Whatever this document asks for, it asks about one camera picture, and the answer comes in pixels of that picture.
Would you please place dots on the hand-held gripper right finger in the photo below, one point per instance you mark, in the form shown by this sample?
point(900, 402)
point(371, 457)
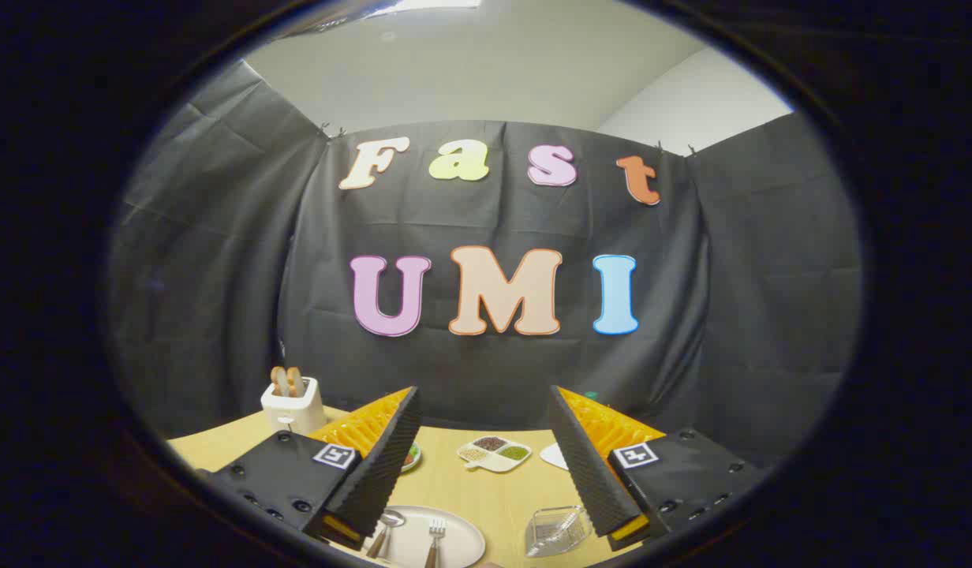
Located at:
point(588, 473)

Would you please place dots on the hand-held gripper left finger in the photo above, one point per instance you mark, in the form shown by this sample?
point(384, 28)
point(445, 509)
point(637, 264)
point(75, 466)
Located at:
point(375, 473)

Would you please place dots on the small white dish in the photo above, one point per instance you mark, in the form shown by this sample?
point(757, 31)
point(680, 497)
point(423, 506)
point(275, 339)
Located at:
point(555, 455)

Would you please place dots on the small bowl with vegetables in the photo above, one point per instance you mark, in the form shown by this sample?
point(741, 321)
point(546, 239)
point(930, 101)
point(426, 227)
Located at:
point(411, 457)

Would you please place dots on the clear plastic container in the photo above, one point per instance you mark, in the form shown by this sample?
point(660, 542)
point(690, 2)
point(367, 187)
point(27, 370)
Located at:
point(557, 530)

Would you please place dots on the white divided dish with beans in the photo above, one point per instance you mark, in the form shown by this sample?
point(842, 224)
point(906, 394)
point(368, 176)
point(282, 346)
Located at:
point(495, 453)

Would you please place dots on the white round plate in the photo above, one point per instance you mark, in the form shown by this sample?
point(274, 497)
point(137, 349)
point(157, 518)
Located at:
point(454, 540)

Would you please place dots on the white toaster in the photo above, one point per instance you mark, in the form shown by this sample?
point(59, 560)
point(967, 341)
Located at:
point(293, 410)

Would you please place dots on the toast slice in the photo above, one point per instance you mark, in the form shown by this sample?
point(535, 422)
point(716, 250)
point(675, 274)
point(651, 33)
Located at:
point(278, 381)
point(295, 382)

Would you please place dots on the black backdrop cloth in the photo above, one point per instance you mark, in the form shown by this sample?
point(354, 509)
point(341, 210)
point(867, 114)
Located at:
point(486, 229)

